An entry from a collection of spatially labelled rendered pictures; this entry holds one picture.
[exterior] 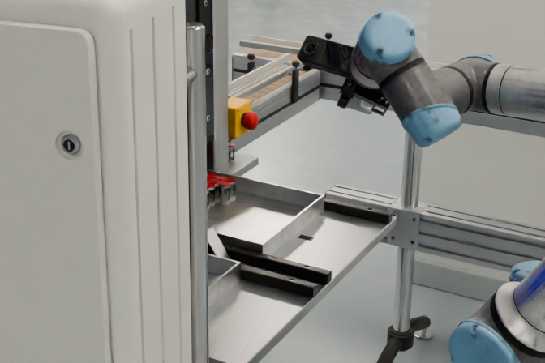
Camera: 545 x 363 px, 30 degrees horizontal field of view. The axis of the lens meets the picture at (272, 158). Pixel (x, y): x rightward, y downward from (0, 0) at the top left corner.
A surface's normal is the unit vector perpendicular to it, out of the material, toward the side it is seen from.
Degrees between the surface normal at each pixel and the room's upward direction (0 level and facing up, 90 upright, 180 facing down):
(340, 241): 0
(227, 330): 0
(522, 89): 65
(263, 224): 0
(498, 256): 90
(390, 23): 57
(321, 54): 50
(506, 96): 85
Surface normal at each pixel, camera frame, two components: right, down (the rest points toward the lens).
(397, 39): 0.05, -0.19
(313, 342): 0.01, -0.93
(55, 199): -0.30, 0.34
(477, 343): -0.70, 0.36
